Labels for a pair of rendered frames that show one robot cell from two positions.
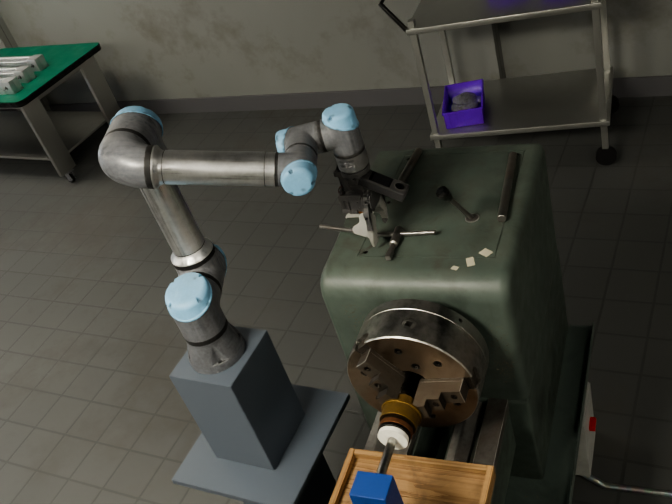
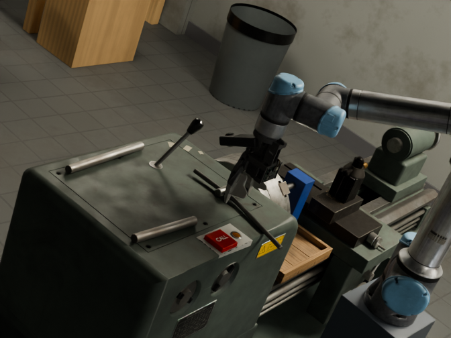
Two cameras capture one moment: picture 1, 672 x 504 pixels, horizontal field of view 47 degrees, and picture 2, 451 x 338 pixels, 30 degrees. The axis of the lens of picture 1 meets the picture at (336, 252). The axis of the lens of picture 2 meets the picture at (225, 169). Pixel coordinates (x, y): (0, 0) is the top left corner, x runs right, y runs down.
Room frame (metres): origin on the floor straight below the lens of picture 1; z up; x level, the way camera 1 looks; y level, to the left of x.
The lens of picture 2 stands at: (3.48, -0.24, 2.32)
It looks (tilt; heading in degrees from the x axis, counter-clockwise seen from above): 27 degrees down; 178
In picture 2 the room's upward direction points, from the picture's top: 21 degrees clockwise
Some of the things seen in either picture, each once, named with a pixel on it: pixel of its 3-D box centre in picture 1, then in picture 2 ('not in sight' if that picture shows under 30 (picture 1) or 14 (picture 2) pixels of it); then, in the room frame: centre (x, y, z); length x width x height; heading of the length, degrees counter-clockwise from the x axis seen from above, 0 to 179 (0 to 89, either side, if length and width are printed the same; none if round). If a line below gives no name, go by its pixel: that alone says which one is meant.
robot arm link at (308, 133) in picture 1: (301, 145); (321, 114); (1.59, -0.01, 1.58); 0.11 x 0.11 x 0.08; 78
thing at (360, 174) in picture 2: not in sight; (355, 169); (0.84, 0.27, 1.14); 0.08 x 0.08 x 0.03
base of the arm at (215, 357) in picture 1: (211, 339); (396, 293); (1.55, 0.38, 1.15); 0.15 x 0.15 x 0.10
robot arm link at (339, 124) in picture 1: (341, 130); (283, 98); (1.58, -0.11, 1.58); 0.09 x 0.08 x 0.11; 78
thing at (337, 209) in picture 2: not in sight; (335, 203); (0.87, 0.26, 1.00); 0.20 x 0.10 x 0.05; 149
